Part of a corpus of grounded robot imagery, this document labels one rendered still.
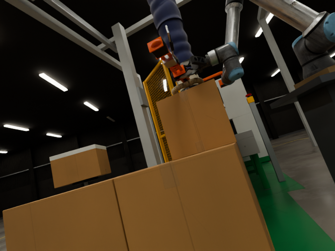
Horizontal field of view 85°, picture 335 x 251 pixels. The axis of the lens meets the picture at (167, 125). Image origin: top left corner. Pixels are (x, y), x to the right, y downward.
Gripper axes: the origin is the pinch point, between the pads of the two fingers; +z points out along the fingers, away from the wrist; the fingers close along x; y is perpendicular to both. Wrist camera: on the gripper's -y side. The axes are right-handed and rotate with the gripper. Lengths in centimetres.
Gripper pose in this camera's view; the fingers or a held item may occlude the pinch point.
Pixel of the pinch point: (179, 71)
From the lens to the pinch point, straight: 125.2
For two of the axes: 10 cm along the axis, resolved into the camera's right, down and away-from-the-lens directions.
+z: -8.9, 3.3, 3.1
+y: 3.5, 0.8, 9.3
